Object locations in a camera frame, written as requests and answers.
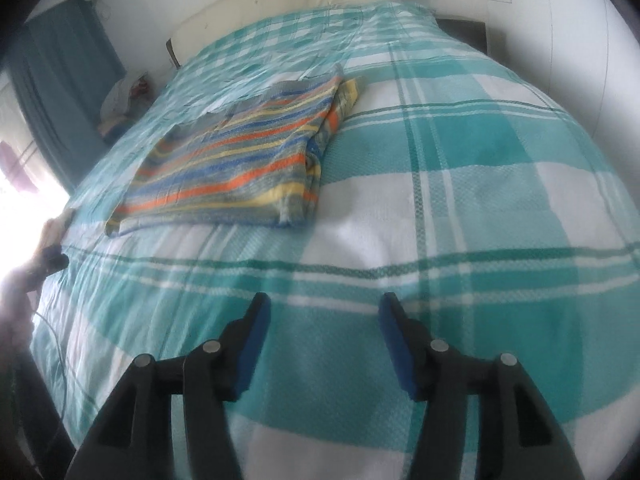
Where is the striped knit sweater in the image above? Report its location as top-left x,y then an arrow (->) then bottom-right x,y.
105,70 -> 363,236

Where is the pile of clothes on nightstand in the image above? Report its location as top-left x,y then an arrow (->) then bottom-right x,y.
98,72 -> 155,139

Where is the person's left hand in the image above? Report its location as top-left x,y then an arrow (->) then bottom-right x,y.
36,208 -> 76,254

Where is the blue curtain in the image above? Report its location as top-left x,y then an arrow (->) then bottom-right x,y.
3,0 -> 125,192

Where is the teal white plaid bedspread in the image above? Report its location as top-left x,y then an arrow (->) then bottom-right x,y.
32,2 -> 639,479

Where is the dark nightstand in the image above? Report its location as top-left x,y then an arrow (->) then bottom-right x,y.
436,18 -> 488,54

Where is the white wardrobe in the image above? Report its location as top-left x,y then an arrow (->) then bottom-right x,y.
387,0 -> 640,137

